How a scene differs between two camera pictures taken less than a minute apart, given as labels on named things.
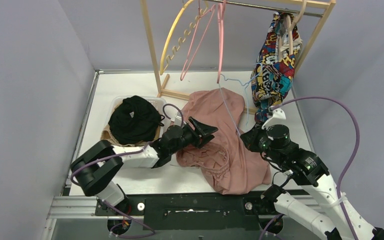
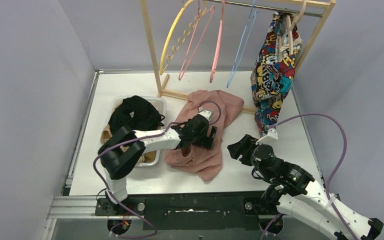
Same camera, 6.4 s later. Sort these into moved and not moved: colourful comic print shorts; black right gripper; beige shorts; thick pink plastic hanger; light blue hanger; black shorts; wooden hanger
Moved: black right gripper; thick pink plastic hanger; light blue hanger
Not moved: black shorts; wooden hanger; colourful comic print shorts; beige shorts
